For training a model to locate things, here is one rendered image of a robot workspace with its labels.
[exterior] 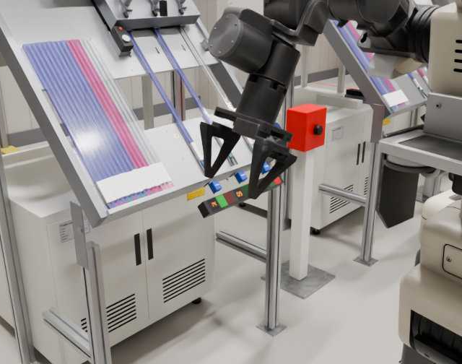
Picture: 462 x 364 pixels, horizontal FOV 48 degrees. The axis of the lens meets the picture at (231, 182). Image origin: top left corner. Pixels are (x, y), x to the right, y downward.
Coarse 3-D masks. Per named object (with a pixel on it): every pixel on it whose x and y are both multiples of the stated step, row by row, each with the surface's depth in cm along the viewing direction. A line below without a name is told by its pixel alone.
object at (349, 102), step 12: (324, 96) 286; (336, 96) 284; (348, 96) 294; (360, 96) 289; (360, 108) 276; (384, 108) 221; (372, 120) 226; (372, 132) 228; (324, 192) 255; (336, 192) 250; (348, 192) 247; (360, 204) 242
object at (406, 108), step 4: (420, 100) 243; (424, 100) 245; (412, 104) 237; (416, 104) 239; (420, 104) 247; (396, 108) 227; (400, 108) 229; (404, 108) 232; (408, 108) 238; (412, 108) 246; (396, 112) 229; (400, 112) 235; (404, 112) 243; (388, 116) 228; (392, 116) 234
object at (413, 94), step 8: (416, 72) 259; (424, 72) 264; (400, 80) 246; (408, 80) 250; (408, 88) 246; (416, 88) 251; (424, 88) 256; (408, 96) 243; (416, 96) 247; (424, 96) 252
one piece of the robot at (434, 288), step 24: (432, 24) 75; (456, 24) 72; (432, 48) 77; (456, 48) 74; (432, 72) 78; (456, 72) 75; (432, 216) 87; (456, 216) 84; (432, 240) 84; (456, 240) 81; (432, 264) 86; (456, 264) 82; (408, 288) 86; (432, 288) 83; (456, 288) 82; (408, 312) 88; (432, 312) 83; (456, 312) 79; (408, 336) 90
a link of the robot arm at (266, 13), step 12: (264, 0) 71; (276, 0) 70; (288, 0) 68; (300, 0) 66; (324, 0) 69; (264, 12) 71; (276, 12) 69; (288, 12) 68; (300, 12) 67; (288, 24) 69
